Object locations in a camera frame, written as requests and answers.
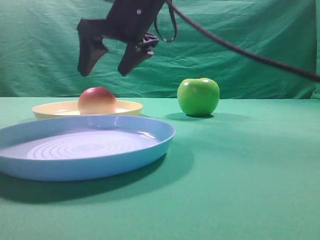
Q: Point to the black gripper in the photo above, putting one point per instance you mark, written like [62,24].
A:
[127,21]

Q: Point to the round yellow bread bun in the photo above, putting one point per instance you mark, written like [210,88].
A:
[96,100]

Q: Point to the yellow plastic plate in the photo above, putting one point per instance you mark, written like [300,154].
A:
[70,108]

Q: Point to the blue plastic plate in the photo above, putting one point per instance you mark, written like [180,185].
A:
[77,148]

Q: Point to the green backdrop cloth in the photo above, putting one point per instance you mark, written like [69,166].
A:
[39,50]

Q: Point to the green apple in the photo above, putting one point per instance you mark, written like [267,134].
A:
[198,97]

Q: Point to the green table cloth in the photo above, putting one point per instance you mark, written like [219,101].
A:
[249,172]

